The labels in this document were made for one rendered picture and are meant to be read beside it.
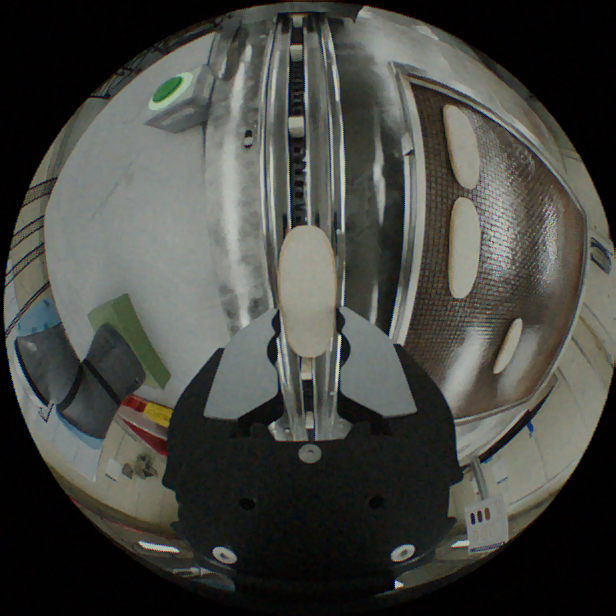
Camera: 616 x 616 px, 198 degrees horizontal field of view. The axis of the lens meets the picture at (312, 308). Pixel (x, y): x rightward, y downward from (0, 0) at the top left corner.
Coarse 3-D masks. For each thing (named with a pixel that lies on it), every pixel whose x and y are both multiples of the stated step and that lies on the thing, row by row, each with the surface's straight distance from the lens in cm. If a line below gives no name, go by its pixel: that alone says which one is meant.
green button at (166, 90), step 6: (174, 78) 27; (180, 78) 26; (162, 84) 28; (168, 84) 27; (174, 84) 26; (180, 84) 25; (156, 90) 28; (162, 90) 27; (168, 90) 26; (174, 90) 25; (156, 96) 27; (162, 96) 26; (168, 96) 25; (156, 102) 26
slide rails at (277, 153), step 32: (288, 32) 37; (288, 64) 28; (320, 64) 28; (320, 96) 24; (320, 128) 22; (288, 160) 21; (320, 160) 21; (288, 192) 20; (320, 192) 20; (288, 224) 20; (320, 224) 20; (288, 352) 26; (288, 384) 31; (320, 384) 31; (320, 416) 39
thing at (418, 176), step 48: (480, 144) 25; (528, 144) 34; (528, 192) 30; (528, 240) 29; (576, 240) 50; (432, 288) 21; (480, 288) 24; (528, 288) 31; (576, 288) 56; (528, 384) 56
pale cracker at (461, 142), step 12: (444, 108) 23; (456, 108) 24; (444, 120) 22; (456, 120) 23; (456, 132) 22; (468, 132) 23; (456, 144) 21; (468, 144) 22; (456, 156) 20; (468, 156) 21; (456, 168) 20; (468, 168) 21; (468, 180) 21
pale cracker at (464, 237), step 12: (456, 204) 20; (468, 204) 20; (456, 216) 19; (468, 216) 20; (456, 228) 19; (468, 228) 20; (456, 240) 20; (468, 240) 20; (456, 252) 20; (468, 252) 20; (456, 264) 20; (468, 264) 21; (456, 276) 20; (468, 276) 21; (456, 288) 21; (468, 288) 22
